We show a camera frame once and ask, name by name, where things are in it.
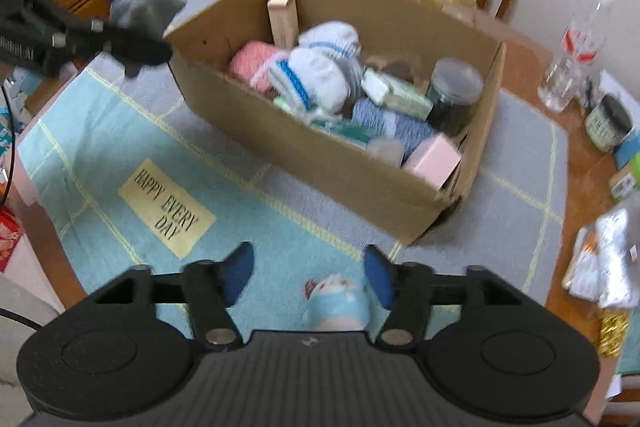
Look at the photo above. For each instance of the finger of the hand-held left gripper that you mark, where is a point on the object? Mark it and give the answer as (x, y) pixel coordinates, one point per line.
(140, 49)

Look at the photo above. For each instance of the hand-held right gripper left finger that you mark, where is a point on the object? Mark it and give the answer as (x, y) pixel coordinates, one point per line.
(237, 274)

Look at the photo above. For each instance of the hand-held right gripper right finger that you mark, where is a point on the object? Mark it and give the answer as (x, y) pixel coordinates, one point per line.
(377, 277)

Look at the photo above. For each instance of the grey cat toy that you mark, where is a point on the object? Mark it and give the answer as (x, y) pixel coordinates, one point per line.
(145, 4)

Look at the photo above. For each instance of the light blue round figure toy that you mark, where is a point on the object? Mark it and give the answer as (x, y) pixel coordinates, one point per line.
(335, 307)

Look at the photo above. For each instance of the pink knitted sock roll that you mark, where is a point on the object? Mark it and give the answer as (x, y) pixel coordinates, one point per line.
(252, 62)

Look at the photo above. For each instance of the pink carton box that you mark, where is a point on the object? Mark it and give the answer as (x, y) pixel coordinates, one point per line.
(432, 162)

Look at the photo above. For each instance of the brown cardboard box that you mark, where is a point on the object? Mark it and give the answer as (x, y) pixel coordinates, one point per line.
(300, 157)

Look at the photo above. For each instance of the beige carton box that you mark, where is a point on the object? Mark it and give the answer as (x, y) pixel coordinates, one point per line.
(282, 19)

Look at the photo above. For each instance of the green tissue pack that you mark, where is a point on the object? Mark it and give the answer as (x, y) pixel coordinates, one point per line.
(400, 97)
(350, 132)

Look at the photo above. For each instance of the blue knitted sock roll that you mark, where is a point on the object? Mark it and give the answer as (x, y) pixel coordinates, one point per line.
(385, 122)

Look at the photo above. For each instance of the white sock roll blue stripe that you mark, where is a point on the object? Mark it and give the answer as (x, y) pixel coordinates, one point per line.
(315, 82)
(330, 37)

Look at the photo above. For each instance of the blue grey checked towel mat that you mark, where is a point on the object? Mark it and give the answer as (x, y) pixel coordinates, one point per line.
(100, 132)

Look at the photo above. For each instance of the red printed bag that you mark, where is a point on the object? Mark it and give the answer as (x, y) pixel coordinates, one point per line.
(9, 237)

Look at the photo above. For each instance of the plastic bag of medicine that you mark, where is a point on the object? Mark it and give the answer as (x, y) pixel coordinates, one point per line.
(615, 247)

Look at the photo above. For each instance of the gold ornament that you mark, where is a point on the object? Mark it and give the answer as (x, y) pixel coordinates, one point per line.
(614, 332)

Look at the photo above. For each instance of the teal packet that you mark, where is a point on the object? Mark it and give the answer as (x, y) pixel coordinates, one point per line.
(631, 352)

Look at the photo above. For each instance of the small bottle with green lid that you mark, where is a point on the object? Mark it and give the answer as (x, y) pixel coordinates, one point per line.
(627, 179)

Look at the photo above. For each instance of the dark jar with black lid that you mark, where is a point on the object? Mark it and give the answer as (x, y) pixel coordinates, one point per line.
(607, 124)

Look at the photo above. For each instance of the small blue box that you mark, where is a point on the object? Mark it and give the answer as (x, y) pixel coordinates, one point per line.
(629, 154)

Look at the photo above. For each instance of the clear water bottle red label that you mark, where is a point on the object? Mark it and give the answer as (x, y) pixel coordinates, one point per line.
(570, 57)

